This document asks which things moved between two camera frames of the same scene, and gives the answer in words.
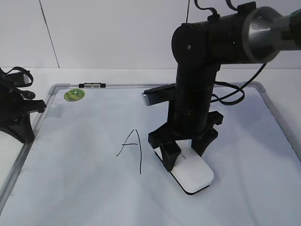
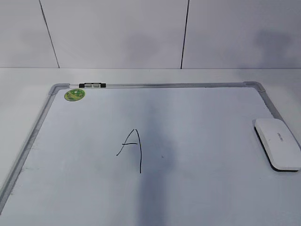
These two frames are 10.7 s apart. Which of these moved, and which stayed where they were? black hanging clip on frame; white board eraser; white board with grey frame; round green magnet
Moved: white board eraser
Stayed: black hanging clip on frame; round green magnet; white board with grey frame
